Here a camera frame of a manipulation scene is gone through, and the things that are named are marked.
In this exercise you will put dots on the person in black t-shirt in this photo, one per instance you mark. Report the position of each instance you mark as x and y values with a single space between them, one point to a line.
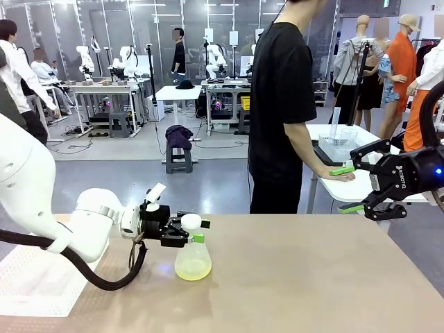
277 104

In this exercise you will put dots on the white shoe rack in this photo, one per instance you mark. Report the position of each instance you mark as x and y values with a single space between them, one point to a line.
320 93

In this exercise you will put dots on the yellow plastic bin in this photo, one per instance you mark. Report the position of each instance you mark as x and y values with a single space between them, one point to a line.
245 103

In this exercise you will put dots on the white standing table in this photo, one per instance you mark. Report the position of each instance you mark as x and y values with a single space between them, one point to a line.
178 93

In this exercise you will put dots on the walking person in black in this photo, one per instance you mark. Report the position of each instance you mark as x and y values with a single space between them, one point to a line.
179 59

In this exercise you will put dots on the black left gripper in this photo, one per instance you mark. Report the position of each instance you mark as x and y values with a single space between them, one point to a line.
156 222

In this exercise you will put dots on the mannequin in grey jacket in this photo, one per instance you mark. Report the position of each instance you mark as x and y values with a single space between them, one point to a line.
347 62

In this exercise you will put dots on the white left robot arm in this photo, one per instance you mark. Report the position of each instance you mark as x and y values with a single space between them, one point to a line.
31 194

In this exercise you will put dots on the white side table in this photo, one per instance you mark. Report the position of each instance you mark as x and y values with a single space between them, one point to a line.
347 189

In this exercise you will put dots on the grey step stool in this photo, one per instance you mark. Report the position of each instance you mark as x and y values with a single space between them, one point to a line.
121 123

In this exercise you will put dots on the black cap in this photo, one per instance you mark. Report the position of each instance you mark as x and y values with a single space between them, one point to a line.
184 85

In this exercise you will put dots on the grey stool with dark clothes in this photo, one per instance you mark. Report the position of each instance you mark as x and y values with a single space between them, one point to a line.
178 149

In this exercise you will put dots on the black plastic tray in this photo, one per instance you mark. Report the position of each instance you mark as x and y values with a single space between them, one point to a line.
320 156

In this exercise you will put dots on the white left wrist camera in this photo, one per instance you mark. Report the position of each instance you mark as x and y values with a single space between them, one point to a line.
154 197

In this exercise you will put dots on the mannequin in white shirt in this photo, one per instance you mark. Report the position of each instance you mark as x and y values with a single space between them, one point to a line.
428 76

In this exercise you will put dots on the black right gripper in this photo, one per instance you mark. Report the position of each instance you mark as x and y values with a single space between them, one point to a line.
412 173

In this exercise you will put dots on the person in white hoodie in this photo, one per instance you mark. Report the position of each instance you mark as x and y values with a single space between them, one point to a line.
19 76

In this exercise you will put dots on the black light stand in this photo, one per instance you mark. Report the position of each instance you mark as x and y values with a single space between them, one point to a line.
152 86

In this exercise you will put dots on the mannequin in black dress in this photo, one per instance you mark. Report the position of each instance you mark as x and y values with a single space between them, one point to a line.
369 90

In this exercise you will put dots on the person's right forearm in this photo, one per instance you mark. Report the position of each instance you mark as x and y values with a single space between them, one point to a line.
305 149

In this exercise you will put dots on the seated person in white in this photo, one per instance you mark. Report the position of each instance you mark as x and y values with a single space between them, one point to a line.
46 74

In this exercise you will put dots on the white perforated plastic basket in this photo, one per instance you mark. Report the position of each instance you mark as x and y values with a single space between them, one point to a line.
334 149
34 277

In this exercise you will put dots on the white desk with bowls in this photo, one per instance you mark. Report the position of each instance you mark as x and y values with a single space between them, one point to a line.
104 86

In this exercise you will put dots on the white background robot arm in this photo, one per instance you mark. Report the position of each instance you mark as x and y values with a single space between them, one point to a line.
85 64
129 62
214 62

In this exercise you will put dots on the clear plastic graduated cylinder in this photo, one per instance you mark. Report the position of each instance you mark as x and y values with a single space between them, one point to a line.
335 121

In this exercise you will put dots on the mannequin in blue floral dress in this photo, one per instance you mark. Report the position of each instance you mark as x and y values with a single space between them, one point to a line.
388 79

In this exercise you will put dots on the person's right hand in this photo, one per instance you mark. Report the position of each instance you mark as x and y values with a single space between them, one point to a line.
343 178

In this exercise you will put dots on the black camera tripod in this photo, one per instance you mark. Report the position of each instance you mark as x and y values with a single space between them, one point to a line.
360 73

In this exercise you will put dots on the white round flask cap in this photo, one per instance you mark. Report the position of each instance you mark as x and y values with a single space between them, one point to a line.
190 221

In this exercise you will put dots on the translucent plastic conical flask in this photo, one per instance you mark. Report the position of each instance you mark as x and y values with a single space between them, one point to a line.
193 263

